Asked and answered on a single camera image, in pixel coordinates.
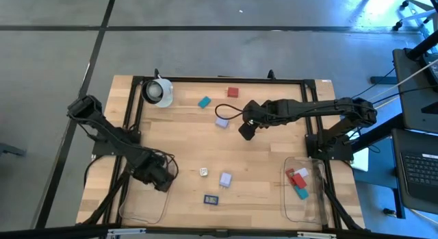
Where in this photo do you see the black side desk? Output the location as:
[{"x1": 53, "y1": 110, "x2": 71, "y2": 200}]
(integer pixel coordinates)
[{"x1": 348, "y1": 29, "x2": 438, "y2": 219}]

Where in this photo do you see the clear plastic bin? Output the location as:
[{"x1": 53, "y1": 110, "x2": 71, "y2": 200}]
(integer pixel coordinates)
[
  {"x1": 118, "y1": 160, "x2": 172, "y2": 225},
  {"x1": 280, "y1": 155, "x2": 330, "y2": 226}
]

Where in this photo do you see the black table frame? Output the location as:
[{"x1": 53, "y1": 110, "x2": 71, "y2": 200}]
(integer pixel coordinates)
[{"x1": 116, "y1": 75, "x2": 343, "y2": 233}]

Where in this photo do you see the grey floor stand foot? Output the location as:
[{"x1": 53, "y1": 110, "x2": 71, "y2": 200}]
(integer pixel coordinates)
[{"x1": 0, "y1": 142, "x2": 27, "y2": 158}]

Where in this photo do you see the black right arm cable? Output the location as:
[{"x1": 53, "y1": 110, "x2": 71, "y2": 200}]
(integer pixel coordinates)
[{"x1": 214, "y1": 103, "x2": 245, "y2": 121}]

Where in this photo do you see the small teal block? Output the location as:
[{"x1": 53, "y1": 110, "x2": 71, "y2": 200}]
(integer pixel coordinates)
[{"x1": 293, "y1": 185, "x2": 310, "y2": 201}]

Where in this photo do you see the black rig crossbar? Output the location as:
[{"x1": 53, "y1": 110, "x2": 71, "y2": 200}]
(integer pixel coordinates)
[{"x1": 0, "y1": 224, "x2": 438, "y2": 239}]

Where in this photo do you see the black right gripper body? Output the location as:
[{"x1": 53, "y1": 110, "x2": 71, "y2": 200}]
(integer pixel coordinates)
[{"x1": 243, "y1": 101, "x2": 276, "y2": 129}]

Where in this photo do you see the teal rectangular block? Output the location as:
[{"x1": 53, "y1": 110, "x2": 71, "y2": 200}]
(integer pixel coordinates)
[{"x1": 197, "y1": 96, "x2": 212, "y2": 110}]

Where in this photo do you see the office chair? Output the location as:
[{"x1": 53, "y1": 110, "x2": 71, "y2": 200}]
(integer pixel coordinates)
[{"x1": 392, "y1": 0, "x2": 438, "y2": 45}]

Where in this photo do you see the black frame strut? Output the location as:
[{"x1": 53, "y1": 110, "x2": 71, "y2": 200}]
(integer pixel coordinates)
[
  {"x1": 80, "y1": 170, "x2": 133, "y2": 226},
  {"x1": 323, "y1": 180, "x2": 363, "y2": 231}
]

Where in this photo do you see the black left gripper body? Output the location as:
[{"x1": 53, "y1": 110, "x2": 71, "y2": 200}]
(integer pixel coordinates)
[{"x1": 132, "y1": 155, "x2": 172, "y2": 185}]

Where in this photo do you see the black laptop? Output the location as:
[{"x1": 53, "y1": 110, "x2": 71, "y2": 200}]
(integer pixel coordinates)
[{"x1": 391, "y1": 128, "x2": 438, "y2": 212}]

